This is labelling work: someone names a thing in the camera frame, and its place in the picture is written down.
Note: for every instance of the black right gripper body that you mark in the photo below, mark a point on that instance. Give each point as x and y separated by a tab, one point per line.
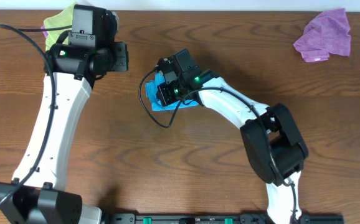
162	97

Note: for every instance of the folded pink cloth in stack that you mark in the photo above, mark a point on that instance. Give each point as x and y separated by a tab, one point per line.
45	33

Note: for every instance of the crumpled pink cloth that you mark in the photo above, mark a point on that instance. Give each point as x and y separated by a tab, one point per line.
326	34

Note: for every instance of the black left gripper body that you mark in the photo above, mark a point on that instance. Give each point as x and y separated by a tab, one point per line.
121	56

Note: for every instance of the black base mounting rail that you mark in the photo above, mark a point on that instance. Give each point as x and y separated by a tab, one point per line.
247	218

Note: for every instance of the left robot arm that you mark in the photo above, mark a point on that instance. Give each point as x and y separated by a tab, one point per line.
36	193

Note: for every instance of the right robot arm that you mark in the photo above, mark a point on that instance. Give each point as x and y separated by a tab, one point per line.
274	145

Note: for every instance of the top green folded cloth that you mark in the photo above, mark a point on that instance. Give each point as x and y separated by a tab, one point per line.
63	19

